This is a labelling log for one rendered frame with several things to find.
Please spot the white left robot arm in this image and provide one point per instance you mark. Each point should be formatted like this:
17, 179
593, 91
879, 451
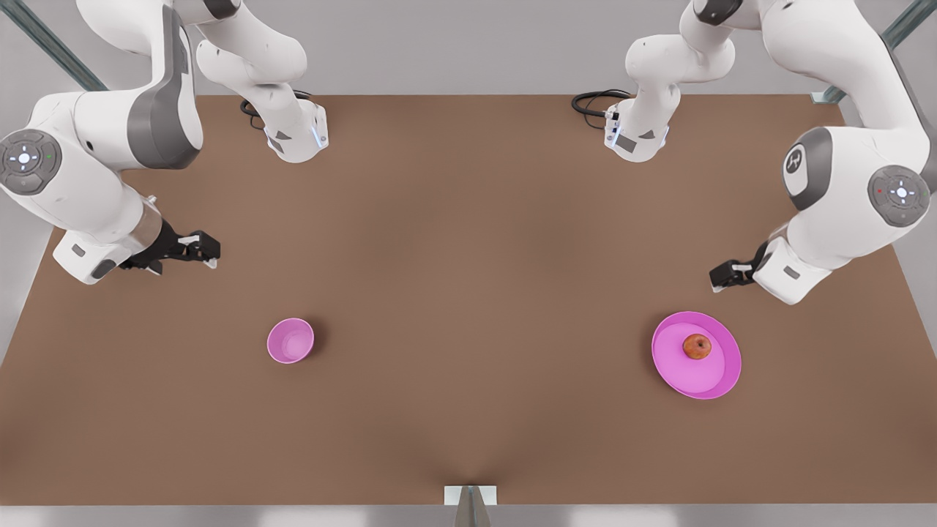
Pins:
842, 146

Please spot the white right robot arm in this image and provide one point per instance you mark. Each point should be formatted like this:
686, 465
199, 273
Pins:
88, 132

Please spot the red apple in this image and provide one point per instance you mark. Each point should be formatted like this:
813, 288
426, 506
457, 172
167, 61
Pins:
697, 346

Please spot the pink plate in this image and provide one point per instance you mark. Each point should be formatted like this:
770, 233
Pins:
696, 355

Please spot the pink bowl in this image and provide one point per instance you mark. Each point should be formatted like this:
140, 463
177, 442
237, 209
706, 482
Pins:
290, 340

